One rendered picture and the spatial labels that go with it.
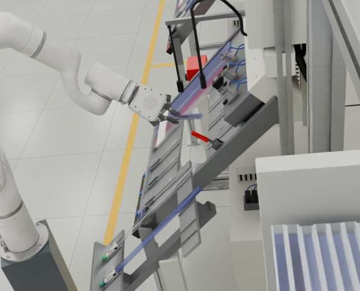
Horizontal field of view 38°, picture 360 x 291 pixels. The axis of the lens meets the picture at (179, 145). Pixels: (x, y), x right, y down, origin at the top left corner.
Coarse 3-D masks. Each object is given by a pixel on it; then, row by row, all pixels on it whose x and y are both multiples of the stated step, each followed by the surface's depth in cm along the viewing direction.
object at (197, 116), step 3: (183, 114) 163; (186, 114) 160; (189, 114) 157; (192, 114) 154; (195, 114) 152; (198, 114) 149; (201, 114) 149; (174, 117) 171; (177, 117) 167; (180, 117) 164; (183, 117) 161; (186, 117) 159; (189, 117) 156; (192, 117) 153; (195, 117) 150; (198, 117) 148; (201, 117) 149
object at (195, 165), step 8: (192, 168) 155; (184, 176) 157; (176, 184) 159; (168, 192) 160; (160, 200) 162; (152, 208) 164; (144, 216) 166; (136, 224) 168; (128, 232) 170; (120, 240) 173; (104, 256) 177
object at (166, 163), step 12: (180, 132) 207; (168, 144) 212; (180, 144) 201; (156, 156) 216; (168, 156) 204; (180, 156) 195; (156, 168) 209; (168, 168) 197; (156, 180) 199; (168, 180) 190; (156, 192) 194; (144, 204) 195
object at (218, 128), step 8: (240, 32) 209; (232, 40) 212; (240, 40) 204; (232, 48) 207; (216, 96) 194; (216, 104) 190; (216, 112) 186; (216, 120) 182; (216, 128) 178; (224, 128) 172; (232, 128) 167; (208, 136) 180; (216, 136) 174; (224, 136) 169; (208, 144) 176; (208, 152) 173
